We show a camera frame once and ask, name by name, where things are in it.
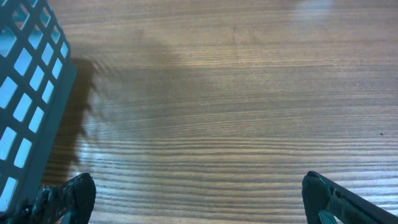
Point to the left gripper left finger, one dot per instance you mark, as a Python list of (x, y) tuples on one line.
[(72, 202)]

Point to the grey plastic mesh basket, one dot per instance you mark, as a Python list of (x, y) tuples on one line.
[(37, 75)]

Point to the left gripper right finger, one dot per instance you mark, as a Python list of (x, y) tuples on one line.
[(327, 202)]

